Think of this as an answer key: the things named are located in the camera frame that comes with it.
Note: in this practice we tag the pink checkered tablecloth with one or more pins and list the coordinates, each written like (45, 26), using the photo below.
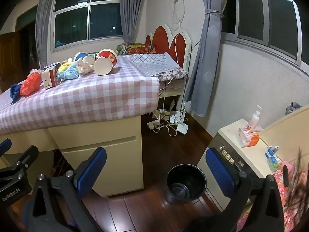
(96, 94)

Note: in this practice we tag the red white paper bucket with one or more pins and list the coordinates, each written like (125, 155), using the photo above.
(106, 60)

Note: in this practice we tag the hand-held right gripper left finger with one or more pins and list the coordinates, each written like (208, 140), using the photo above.
(91, 169)

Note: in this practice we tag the yellow towel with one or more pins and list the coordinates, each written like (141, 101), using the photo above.
(64, 67)

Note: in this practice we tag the blue cloth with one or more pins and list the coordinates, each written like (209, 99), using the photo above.
(15, 91)

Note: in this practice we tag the red plastic bag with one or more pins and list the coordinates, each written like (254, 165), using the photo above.
(30, 84)

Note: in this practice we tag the dark strands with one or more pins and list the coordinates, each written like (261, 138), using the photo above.
(299, 174)

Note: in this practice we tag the white power adapter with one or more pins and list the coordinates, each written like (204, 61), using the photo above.
(182, 128)

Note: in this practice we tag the red white headboard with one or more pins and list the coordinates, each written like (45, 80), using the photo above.
(160, 38)

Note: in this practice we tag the sliding window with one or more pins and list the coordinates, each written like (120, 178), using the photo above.
(265, 12)
(72, 24)

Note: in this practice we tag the small red white box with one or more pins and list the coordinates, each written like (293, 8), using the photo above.
(49, 78)

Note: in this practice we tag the white power strip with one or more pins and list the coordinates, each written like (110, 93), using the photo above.
(160, 114)
(153, 124)

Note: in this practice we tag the pink floral cloth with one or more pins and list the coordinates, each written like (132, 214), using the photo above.
(293, 198)

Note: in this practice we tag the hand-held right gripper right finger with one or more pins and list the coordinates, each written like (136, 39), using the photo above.
(219, 171)

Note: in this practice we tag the orange tissue pack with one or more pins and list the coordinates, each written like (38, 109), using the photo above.
(249, 139)

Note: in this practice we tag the cream curved board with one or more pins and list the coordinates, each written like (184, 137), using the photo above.
(289, 130)

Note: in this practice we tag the light blue face mask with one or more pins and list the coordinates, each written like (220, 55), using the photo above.
(70, 74)

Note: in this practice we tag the blue white small carton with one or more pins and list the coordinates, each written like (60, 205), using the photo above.
(271, 159)

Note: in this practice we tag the black trash bin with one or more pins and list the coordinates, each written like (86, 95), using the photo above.
(185, 183)

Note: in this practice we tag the white grid pattern blanket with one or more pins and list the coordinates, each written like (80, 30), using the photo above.
(152, 61)

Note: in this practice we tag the clear plastic bag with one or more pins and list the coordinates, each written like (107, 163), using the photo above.
(36, 71)

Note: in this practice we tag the white tissue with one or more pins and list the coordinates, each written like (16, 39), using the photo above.
(84, 67)

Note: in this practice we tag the pump bottle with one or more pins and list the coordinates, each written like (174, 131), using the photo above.
(253, 119)

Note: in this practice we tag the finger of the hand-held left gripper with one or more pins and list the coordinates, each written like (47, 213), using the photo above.
(27, 156)
(4, 146)

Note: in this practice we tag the grey cloth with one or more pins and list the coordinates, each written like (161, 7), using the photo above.
(293, 107)

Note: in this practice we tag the wooden door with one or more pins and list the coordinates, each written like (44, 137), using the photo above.
(9, 60)

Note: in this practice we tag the tied grey curtain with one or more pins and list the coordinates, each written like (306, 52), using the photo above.
(205, 65)

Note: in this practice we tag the cream desk cabinet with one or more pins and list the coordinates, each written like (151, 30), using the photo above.
(108, 154)

